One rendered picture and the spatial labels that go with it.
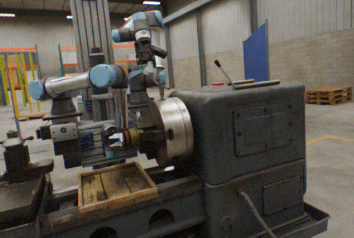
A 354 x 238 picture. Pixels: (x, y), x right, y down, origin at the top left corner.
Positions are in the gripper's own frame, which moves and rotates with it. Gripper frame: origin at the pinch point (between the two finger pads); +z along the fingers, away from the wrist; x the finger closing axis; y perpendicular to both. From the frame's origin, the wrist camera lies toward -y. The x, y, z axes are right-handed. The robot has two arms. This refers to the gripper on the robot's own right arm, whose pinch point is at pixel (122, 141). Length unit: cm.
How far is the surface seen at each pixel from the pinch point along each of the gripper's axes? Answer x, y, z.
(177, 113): 10.1, -22.8, 8.9
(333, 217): -108, -175, -31
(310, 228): -50, -78, 27
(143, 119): 7.0, -11.6, -6.3
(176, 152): -5.8, -19.8, 11.1
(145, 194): -18.5, -4.0, 14.7
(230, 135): -1.5, -43.9, 16.2
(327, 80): -58, -942, -597
